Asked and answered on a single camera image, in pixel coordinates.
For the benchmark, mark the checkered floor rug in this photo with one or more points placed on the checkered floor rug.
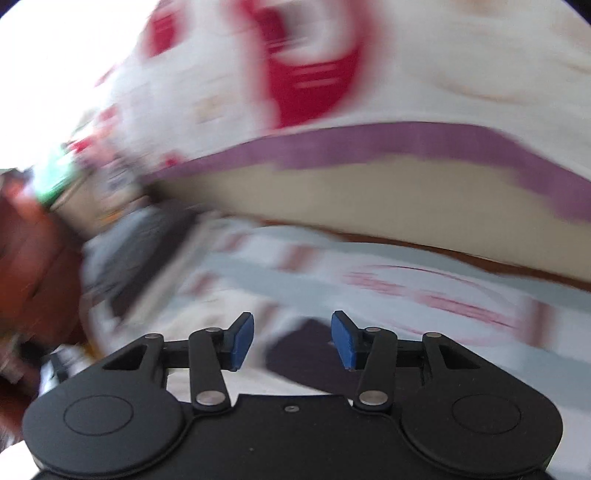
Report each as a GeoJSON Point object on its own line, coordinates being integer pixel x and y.
{"type": "Point", "coordinates": [292, 279]}

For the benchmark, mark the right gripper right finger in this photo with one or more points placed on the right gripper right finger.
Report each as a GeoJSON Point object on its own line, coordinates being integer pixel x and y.
{"type": "Point", "coordinates": [373, 351]}

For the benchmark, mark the green plastic bag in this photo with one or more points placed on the green plastic bag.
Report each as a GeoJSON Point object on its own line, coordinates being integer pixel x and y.
{"type": "Point", "coordinates": [50, 178]}

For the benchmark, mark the red-brown wooden drawer cabinet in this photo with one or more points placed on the red-brown wooden drawer cabinet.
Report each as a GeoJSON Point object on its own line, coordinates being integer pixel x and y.
{"type": "Point", "coordinates": [40, 295]}

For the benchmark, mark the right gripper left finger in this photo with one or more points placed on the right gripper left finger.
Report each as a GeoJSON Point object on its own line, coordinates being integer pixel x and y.
{"type": "Point", "coordinates": [211, 351]}

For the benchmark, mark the cartoon quilt with purple ruffle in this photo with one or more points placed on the cartoon quilt with purple ruffle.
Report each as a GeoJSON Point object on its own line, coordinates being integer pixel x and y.
{"type": "Point", "coordinates": [219, 85]}

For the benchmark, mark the grey folded towel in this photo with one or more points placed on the grey folded towel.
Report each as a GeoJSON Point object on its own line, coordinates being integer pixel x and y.
{"type": "Point", "coordinates": [106, 258]}

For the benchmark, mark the beige bed base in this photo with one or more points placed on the beige bed base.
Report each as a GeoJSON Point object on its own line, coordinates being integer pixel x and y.
{"type": "Point", "coordinates": [459, 206]}

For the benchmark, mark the dark brown folded cloth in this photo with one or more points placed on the dark brown folded cloth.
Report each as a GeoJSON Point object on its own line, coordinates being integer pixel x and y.
{"type": "Point", "coordinates": [173, 226]}

